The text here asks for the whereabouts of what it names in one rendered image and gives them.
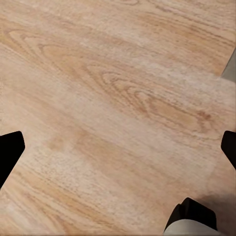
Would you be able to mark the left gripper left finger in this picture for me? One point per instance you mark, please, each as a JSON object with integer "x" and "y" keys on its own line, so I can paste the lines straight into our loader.
{"x": 12, "y": 146}

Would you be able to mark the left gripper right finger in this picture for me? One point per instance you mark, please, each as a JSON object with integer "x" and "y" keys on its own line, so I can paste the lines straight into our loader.
{"x": 228, "y": 145}

